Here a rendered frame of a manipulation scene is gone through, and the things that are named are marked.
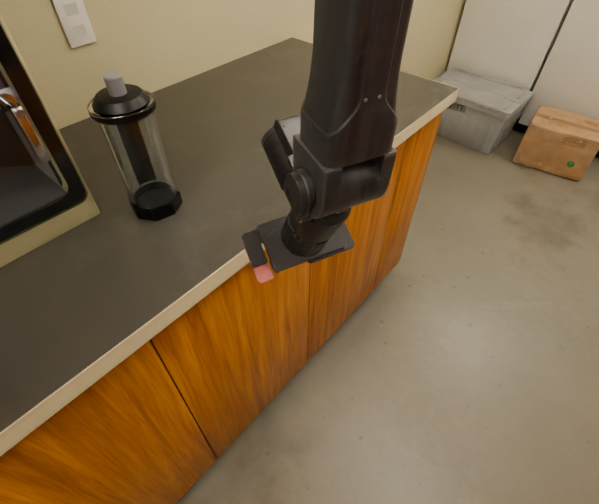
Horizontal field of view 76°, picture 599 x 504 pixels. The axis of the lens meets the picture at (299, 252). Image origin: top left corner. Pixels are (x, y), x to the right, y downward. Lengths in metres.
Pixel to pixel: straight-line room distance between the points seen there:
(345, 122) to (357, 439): 1.35
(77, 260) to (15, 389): 0.24
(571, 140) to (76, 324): 2.71
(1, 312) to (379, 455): 1.21
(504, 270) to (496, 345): 0.46
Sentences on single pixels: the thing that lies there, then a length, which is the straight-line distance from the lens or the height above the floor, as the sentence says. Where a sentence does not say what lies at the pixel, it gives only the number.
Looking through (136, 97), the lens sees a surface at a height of 1.18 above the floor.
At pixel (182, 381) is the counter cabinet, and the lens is 0.92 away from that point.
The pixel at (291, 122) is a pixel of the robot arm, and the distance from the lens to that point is 0.41.
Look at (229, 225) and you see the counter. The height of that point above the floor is 0.94.
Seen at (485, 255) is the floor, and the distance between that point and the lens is 2.20.
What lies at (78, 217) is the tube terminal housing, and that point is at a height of 0.96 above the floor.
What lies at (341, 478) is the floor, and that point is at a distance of 1.50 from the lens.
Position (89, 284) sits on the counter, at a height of 0.94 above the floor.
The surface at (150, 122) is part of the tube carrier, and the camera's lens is 0.73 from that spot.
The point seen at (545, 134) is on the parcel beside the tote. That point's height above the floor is 0.24.
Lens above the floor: 1.46
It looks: 47 degrees down
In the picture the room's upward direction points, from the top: straight up
